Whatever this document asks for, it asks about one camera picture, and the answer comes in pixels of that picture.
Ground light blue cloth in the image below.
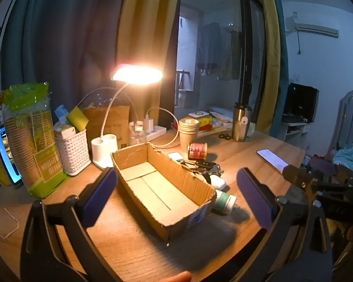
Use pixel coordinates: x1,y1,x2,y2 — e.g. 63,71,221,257
332,143,353,168

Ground red can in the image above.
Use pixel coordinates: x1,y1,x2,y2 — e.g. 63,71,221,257
188,142,208,159

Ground yellow green sponge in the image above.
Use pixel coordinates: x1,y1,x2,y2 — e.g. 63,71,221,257
66,106,89,132

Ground stack of paper cups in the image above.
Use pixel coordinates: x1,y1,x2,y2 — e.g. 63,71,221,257
178,118,200,154

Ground black window frame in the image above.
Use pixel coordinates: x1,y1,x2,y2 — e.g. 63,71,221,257
160,0,268,137

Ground hanging clothes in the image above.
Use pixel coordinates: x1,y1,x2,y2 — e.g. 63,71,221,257
198,21,244,80

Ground green white bottle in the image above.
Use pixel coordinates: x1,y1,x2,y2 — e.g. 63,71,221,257
213,189,237,214

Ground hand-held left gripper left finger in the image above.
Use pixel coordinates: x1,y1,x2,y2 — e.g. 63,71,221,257
19,167,124,282

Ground blue white packet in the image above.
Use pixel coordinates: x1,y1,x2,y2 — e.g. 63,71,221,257
54,105,70,124

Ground white plastic basket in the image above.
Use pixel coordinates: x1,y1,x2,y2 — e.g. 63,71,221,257
54,129,92,177

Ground person's left hand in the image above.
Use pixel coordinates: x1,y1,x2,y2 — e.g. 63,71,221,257
153,271,192,282

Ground flat smartphone with lit screen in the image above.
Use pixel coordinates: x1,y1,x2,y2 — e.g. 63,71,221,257
257,149,289,173

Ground white green small carton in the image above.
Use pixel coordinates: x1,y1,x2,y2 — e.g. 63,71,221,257
53,123,77,137

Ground green pack of paper cups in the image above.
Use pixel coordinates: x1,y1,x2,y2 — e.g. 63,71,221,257
3,82,68,198

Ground grey headboard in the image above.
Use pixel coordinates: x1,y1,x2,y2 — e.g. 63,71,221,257
338,87,353,153

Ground white television stand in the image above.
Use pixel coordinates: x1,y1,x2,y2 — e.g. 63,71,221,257
284,122,313,151

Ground purple seat cushion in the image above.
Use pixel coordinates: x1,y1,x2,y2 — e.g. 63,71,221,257
309,156,337,175

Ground white plastic packets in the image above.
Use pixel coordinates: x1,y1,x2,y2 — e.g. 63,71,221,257
210,110,235,124

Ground white charging cable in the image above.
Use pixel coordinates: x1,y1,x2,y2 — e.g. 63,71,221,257
146,108,181,148

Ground white desk lamp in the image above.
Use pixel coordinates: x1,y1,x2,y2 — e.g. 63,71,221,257
91,64,164,170

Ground brown cardboard carton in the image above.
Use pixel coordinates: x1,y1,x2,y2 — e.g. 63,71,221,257
82,106,130,150

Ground white air conditioner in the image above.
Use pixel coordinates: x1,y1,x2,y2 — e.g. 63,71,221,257
285,16,341,39

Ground yellow curtain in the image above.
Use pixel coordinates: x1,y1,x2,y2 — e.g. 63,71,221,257
116,0,182,130
254,0,286,137

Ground white thread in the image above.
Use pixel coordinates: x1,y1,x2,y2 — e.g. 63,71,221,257
0,208,20,240

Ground black television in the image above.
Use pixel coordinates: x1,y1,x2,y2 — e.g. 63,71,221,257
282,83,320,124

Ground clear plastic bottles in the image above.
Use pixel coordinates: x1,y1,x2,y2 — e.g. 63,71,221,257
129,120,148,148

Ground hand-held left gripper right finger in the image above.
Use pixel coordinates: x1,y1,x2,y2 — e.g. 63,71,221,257
224,167,333,282

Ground white power strip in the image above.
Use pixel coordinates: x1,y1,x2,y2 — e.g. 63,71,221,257
129,125,167,142

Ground steel thermos flask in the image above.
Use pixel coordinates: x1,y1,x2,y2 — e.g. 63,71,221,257
232,103,253,142

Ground cardboard box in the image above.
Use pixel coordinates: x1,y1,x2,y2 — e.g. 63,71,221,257
110,142,217,243

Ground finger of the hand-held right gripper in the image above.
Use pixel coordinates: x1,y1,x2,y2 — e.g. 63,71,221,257
283,165,353,196

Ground dark heavy curtain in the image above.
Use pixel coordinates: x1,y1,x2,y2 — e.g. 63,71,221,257
1,0,130,115

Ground teal curtain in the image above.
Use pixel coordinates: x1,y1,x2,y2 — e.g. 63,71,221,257
272,0,292,141

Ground black car key with keys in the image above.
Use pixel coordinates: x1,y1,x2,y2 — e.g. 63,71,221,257
183,159,223,177

